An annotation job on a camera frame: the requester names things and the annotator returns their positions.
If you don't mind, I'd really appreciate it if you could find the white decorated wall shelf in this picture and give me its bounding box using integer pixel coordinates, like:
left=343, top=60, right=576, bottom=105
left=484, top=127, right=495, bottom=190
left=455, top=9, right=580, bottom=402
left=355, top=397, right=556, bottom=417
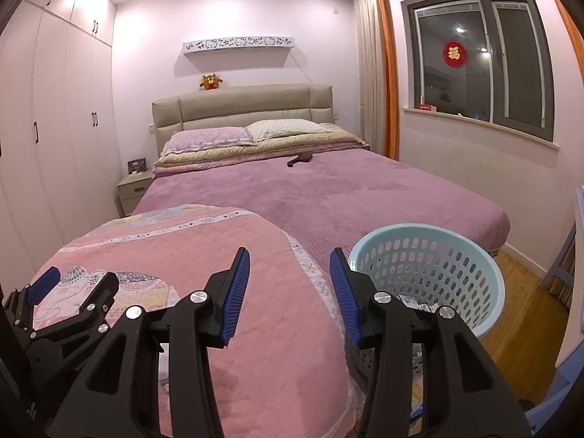
left=182, top=35, right=296, bottom=56

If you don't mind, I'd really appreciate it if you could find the orange curtain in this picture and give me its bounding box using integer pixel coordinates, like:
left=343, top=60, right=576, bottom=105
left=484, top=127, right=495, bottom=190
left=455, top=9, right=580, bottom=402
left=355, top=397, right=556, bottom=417
left=549, top=0, right=584, bottom=88
left=373, top=0, right=402, bottom=161

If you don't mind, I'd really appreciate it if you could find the white wardrobe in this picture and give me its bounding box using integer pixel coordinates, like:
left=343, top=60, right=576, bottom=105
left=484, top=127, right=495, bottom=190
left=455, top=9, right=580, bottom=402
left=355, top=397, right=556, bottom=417
left=0, top=0, right=120, bottom=286

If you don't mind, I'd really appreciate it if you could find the beige curtain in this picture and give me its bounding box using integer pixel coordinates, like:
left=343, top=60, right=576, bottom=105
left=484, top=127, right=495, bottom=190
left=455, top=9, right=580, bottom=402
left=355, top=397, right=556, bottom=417
left=353, top=0, right=389, bottom=154

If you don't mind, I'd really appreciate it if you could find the round red window decoration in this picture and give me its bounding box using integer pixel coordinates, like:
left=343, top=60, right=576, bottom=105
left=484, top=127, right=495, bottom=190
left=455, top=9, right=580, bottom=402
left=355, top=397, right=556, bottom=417
left=442, top=41, right=469, bottom=69

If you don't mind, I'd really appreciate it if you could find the blue chair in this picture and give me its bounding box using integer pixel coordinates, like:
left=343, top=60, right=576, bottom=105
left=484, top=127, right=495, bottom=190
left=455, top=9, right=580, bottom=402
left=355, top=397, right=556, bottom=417
left=537, top=226, right=578, bottom=307

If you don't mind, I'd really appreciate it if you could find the white window sill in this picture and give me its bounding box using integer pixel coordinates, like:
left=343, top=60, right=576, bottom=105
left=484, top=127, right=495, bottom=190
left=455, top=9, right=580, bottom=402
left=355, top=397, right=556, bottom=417
left=401, top=107, right=560, bottom=154

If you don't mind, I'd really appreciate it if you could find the grey framed window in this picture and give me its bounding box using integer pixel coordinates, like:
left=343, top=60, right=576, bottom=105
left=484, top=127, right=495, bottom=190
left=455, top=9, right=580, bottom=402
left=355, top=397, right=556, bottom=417
left=400, top=0, right=556, bottom=143

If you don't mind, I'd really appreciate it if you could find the pink pillow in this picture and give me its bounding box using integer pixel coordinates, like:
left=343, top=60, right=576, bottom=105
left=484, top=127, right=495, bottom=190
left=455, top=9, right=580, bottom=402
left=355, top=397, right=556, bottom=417
left=162, top=127, right=259, bottom=157

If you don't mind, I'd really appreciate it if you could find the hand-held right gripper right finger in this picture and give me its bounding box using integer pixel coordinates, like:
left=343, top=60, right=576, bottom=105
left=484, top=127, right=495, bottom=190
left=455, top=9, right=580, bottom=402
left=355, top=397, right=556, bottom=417
left=329, top=246, right=532, bottom=438

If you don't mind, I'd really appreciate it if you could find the beige nightstand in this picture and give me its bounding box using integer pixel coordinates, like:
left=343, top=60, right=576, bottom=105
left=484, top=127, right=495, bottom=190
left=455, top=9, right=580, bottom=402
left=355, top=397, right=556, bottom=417
left=116, top=174, right=154, bottom=218

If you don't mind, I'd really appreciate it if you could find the beige padded headboard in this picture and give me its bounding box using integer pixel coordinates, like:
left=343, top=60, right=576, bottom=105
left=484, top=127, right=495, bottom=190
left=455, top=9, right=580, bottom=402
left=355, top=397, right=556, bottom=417
left=151, top=83, right=337, bottom=160

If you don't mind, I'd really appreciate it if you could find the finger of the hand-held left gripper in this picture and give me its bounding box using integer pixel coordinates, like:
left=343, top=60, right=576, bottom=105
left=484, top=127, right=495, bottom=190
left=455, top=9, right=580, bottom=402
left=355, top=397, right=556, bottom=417
left=26, top=270, right=121, bottom=362
left=4, top=267, right=62, bottom=330

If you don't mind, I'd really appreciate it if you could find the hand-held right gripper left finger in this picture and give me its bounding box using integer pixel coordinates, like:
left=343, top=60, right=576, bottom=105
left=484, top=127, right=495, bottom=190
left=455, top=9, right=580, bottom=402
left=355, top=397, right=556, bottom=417
left=50, top=246, right=251, bottom=438

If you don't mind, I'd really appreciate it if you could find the light blue plastic basket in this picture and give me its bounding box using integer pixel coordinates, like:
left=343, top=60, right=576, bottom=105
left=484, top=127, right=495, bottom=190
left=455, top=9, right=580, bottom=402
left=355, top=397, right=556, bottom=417
left=347, top=223, right=507, bottom=438

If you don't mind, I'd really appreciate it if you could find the pink patterned quilt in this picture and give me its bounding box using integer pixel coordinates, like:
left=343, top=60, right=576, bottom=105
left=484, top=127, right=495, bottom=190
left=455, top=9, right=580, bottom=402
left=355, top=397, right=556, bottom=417
left=31, top=204, right=362, bottom=438

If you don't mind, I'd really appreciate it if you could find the white pillow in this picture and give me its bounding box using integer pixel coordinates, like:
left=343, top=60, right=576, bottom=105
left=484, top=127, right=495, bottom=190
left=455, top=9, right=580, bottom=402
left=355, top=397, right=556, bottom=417
left=245, top=119, right=330, bottom=142

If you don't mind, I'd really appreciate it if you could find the bed with purple cover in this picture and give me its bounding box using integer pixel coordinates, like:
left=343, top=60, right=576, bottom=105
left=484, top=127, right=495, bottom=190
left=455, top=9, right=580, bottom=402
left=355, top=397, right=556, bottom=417
left=131, top=146, right=512, bottom=286

